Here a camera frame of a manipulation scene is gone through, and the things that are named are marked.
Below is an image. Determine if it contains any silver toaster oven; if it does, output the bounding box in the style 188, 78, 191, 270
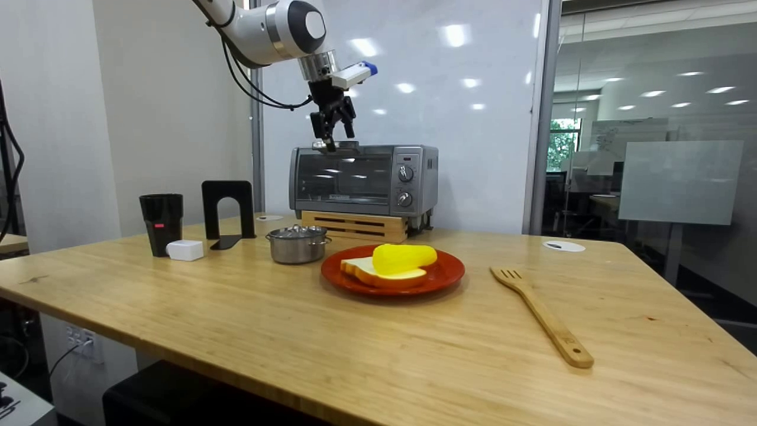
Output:
287, 140, 440, 232

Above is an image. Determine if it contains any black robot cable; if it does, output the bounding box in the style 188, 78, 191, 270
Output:
211, 0, 317, 113

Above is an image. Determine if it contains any wooden fork spatula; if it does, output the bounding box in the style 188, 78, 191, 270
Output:
488, 264, 595, 371

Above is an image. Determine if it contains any grey standing board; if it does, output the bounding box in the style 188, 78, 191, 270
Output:
618, 140, 745, 230

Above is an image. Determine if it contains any black plastic tumbler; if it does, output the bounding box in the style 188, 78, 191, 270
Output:
137, 191, 187, 259

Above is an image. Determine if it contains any wooden pallet stand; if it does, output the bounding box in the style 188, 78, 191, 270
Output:
297, 209, 434, 243

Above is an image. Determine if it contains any white wall outlet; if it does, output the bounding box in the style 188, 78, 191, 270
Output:
67, 327, 102, 364

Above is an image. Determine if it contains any white table grommet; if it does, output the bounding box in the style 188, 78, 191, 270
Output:
541, 236, 588, 255

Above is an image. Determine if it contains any small white box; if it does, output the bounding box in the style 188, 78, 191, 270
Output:
162, 238, 205, 263

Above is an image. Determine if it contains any toast bread slice toy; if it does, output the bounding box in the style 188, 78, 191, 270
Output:
337, 255, 428, 288

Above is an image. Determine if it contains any white wrist camera blue end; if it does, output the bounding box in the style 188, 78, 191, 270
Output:
328, 59, 380, 93

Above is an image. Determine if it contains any black metal bookend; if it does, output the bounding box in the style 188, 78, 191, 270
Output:
199, 178, 258, 252

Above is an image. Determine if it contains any red plate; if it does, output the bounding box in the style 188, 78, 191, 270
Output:
318, 243, 469, 300

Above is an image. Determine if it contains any yellow corn toy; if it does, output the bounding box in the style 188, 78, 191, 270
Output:
370, 240, 440, 276

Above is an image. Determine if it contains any small steel pot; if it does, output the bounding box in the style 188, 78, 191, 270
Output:
264, 233, 330, 268

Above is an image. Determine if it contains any large white whiteboard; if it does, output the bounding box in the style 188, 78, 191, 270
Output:
250, 0, 562, 236

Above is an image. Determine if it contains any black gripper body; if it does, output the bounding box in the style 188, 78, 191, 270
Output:
305, 75, 357, 120

